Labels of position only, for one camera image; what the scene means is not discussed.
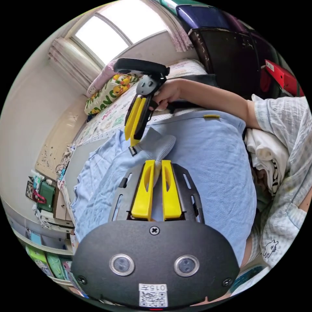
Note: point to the pink pillow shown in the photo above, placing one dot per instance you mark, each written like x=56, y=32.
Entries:
x=102, y=78

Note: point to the person's body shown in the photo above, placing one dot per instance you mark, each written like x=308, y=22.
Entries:
x=282, y=136

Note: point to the pile of clothes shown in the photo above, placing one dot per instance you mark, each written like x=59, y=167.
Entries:
x=265, y=148

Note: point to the red carton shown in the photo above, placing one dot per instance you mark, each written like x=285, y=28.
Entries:
x=282, y=75

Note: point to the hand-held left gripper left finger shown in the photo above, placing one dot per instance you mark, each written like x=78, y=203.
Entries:
x=142, y=195

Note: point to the person's right hand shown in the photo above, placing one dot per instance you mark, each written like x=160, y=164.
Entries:
x=168, y=93

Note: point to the dark wooden cupboard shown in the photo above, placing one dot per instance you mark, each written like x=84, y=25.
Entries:
x=229, y=58

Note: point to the white shelf with boxes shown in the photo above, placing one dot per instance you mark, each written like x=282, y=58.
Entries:
x=41, y=253

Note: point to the cream curtain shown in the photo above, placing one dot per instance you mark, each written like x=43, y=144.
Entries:
x=73, y=63

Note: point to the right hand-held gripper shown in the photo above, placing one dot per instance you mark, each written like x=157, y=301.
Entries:
x=145, y=85

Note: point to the light blue long sleeve shirt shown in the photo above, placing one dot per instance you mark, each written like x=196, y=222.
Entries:
x=214, y=158

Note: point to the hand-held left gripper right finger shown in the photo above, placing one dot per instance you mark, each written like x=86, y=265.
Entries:
x=171, y=197

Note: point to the person's right forearm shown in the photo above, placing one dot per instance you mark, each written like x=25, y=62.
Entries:
x=214, y=100

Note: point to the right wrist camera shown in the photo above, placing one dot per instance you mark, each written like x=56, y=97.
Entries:
x=139, y=65

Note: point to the green bag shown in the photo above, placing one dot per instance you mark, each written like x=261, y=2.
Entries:
x=46, y=195

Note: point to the pink patterned curtain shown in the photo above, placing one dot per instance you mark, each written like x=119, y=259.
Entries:
x=179, y=36

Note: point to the duck print pillow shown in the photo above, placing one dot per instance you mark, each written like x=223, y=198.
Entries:
x=104, y=97

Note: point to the window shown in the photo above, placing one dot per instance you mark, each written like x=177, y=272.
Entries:
x=102, y=36

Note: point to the dark blue storage box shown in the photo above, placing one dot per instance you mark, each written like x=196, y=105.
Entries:
x=202, y=15

